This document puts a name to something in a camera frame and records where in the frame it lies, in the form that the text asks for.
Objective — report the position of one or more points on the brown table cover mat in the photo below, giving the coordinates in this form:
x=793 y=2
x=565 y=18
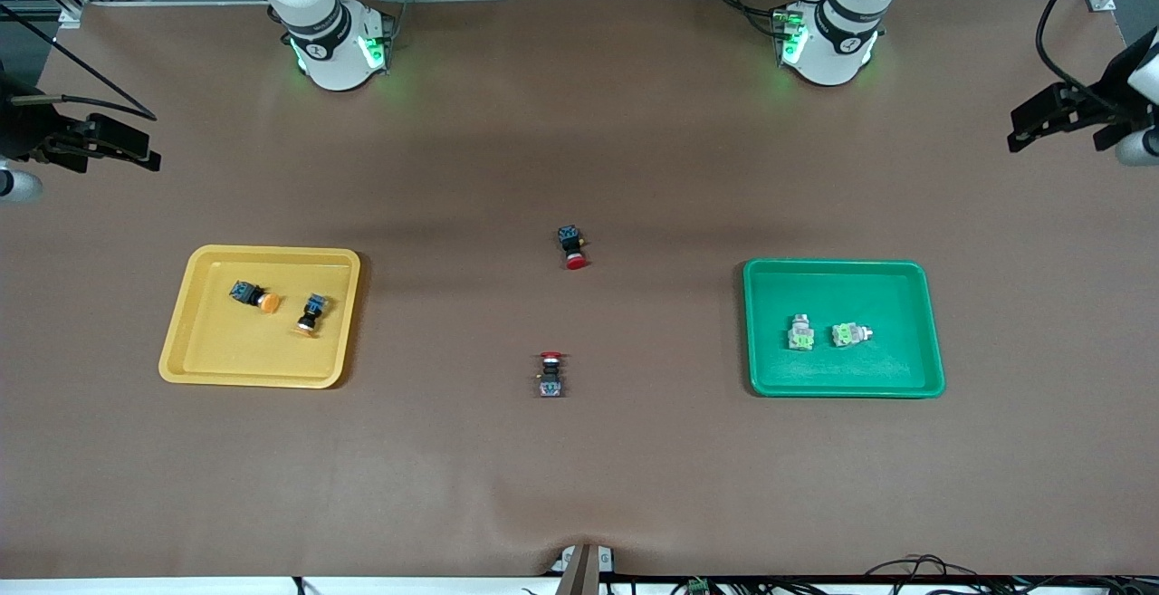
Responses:
x=579 y=486

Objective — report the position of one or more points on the green square push button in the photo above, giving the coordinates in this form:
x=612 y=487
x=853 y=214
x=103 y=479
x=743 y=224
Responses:
x=800 y=334
x=847 y=334

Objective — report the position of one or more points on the grey camera stand post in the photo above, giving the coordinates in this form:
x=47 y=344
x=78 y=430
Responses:
x=579 y=572

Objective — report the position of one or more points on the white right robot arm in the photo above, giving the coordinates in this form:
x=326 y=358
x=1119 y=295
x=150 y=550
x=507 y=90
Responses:
x=330 y=61

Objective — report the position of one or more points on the yellow mushroom push button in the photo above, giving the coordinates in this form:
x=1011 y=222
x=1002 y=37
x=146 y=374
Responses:
x=244 y=292
x=314 y=308

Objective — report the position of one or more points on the red mushroom push button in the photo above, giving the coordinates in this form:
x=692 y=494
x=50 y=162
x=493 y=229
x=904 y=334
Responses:
x=550 y=384
x=570 y=240

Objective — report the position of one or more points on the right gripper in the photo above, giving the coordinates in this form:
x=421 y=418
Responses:
x=20 y=131

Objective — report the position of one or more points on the green plastic tray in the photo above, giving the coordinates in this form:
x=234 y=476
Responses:
x=869 y=287

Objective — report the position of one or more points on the green terminal connector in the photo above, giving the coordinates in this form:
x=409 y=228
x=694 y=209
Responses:
x=698 y=587

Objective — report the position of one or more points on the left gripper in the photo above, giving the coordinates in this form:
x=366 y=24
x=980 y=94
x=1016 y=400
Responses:
x=1106 y=109

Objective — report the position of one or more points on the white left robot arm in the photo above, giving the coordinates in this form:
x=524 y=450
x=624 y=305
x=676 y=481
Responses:
x=833 y=56

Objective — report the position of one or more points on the yellow plastic tray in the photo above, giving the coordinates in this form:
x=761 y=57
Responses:
x=235 y=350

